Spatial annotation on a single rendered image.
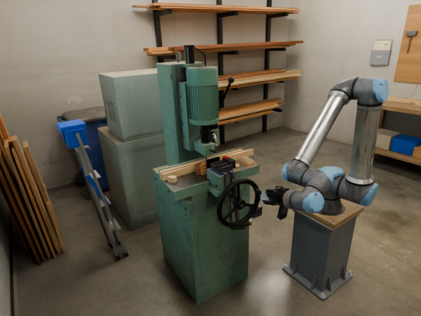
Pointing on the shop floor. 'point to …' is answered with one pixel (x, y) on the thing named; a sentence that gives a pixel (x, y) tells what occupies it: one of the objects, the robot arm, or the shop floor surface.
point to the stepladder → (70, 131)
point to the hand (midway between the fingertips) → (262, 199)
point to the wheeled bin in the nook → (91, 118)
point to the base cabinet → (203, 247)
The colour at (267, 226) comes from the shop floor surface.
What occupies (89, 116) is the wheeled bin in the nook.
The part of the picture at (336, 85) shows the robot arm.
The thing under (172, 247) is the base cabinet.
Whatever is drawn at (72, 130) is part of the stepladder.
